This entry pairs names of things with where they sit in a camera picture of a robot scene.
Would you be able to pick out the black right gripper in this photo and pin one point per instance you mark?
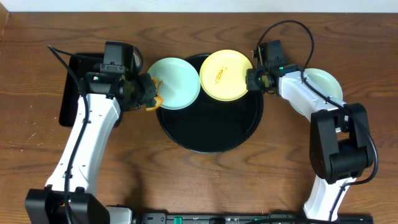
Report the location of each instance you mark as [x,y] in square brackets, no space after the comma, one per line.
[250,84]

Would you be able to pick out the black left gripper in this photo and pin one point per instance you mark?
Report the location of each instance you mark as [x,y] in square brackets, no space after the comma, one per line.
[145,82]

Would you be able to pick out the orange green scrubbing sponge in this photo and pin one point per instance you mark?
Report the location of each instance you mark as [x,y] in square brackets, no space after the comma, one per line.
[157,101]

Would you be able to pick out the yellow plate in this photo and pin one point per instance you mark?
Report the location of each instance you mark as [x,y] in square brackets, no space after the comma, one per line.
[223,75]

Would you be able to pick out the mint plate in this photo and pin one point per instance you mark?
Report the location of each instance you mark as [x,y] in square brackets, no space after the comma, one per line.
[177,82]
[326,81]

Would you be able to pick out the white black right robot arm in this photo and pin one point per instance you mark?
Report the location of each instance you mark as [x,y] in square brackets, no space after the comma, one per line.
[340,144]

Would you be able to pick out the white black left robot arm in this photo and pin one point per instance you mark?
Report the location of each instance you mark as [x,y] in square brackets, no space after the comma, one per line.
[116,85]

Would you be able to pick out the round black tray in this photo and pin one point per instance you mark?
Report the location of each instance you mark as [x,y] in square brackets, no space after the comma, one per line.
[210,126]

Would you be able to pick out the rectangular black tray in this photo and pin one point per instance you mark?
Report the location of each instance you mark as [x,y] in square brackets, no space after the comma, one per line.
[70,98]

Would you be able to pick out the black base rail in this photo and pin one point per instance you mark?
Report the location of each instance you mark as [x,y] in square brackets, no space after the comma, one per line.
[162,218]

